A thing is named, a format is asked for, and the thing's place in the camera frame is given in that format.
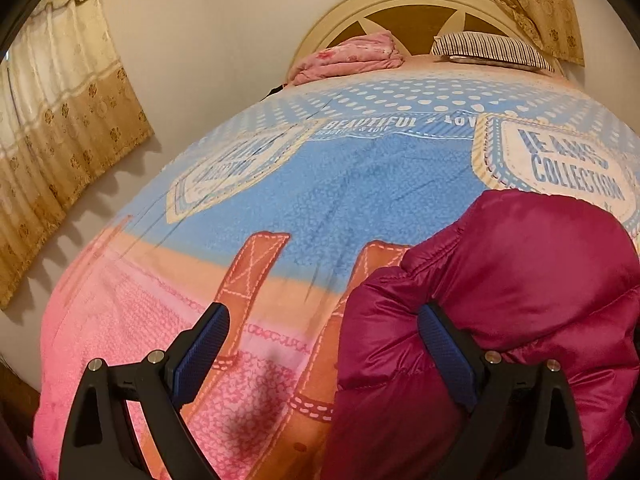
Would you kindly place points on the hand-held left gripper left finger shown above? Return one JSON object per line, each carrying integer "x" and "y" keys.
{"x": 200, "y": 355}

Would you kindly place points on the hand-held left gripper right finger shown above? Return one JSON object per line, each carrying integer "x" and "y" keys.
{"x": 447, "y": 355}

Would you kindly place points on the magenta puffer jacket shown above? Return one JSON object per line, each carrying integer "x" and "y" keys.
{"x": 525, "y": 270}

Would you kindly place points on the printed blue pink blanket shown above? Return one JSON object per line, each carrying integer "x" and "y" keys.
{"x": 325, "y": 200}

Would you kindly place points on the striped pillow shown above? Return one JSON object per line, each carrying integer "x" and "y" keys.
{"x": 490, "y": 47}

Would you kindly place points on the folded pink floral quilt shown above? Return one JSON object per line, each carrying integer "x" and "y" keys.
{"x": 350, "y": 57}

